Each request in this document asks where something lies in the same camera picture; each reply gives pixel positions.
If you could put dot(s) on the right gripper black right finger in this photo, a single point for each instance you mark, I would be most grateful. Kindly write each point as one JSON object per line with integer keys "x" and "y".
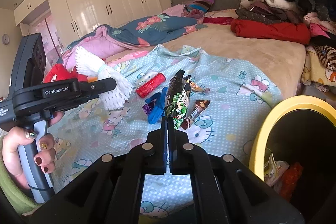
{"x": 224, "y": 189}

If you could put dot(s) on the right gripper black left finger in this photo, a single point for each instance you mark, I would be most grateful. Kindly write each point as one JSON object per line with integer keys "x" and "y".
{"x": 108, "y": 191}

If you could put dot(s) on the red plastic bag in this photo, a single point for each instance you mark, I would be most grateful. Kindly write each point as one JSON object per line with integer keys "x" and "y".
{"x": 289, "y": 180}

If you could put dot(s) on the white foam fruit net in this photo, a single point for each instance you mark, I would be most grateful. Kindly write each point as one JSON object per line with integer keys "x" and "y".
{"x": 91, "y": 65}

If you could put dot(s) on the green black snack bag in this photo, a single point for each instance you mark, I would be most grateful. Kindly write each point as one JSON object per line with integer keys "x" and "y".
{"x": 178, "y": 98}

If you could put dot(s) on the green sleeve forearm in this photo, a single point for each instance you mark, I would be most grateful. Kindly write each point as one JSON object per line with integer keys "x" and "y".
{"x": 21, "y": 203}

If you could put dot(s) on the yellow rimmed black trash bin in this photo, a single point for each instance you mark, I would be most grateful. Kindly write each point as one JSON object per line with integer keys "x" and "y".
{"x": 300, "y": 129}

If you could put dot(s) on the left hand painted nails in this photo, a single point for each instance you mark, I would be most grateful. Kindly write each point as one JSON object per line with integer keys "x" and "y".
{"x": 45, "y": 159}

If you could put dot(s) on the red cloth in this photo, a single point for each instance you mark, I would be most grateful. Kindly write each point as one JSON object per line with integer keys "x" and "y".
{"x": 58, "y": 73}

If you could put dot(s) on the brown chocolate bar wrapper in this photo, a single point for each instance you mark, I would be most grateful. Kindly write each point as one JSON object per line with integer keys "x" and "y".
{"x": 200, "y": 105}

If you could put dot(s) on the purple candy wrapper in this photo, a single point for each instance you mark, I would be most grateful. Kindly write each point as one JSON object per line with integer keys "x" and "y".
{"x": 148, "y": 108}

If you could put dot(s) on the pink blanket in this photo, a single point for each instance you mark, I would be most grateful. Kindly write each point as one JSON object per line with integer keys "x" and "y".
{"x": 100, "y": 42}

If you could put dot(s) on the red cylindrical tube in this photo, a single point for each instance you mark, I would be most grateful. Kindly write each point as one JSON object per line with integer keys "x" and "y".
{"x": 145, "y": 89}

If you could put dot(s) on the small colourful candy wrapper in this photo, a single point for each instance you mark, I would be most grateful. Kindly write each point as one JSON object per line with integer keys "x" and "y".
{"x": 197, "y": 89}

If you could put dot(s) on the beige bed cover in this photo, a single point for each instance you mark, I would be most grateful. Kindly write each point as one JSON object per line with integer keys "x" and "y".
{"x": 281, "y": 61}

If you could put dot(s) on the blue floral quilt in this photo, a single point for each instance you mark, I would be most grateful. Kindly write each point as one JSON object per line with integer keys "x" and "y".
{"x": 147, "y": 31}

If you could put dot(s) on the yellow cartoon blanket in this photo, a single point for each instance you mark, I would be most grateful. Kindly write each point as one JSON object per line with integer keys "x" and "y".
{"x": 314, "y": 71}

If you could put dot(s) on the red folded garment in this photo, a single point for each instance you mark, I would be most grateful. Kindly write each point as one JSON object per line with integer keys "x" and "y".
{"x": 297, "y": 33}

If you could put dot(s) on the striped colourful pillow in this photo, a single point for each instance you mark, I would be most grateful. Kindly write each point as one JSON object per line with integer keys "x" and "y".
{"x": 197, "y": 8}

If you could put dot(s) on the pile of mixed clothes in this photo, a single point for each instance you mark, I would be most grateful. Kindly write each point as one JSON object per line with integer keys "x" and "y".
{"x": 317, "y": 15}

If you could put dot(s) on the round wall clock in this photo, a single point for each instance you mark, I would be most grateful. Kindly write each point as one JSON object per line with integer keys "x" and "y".
{"x": 5, "y": 39}

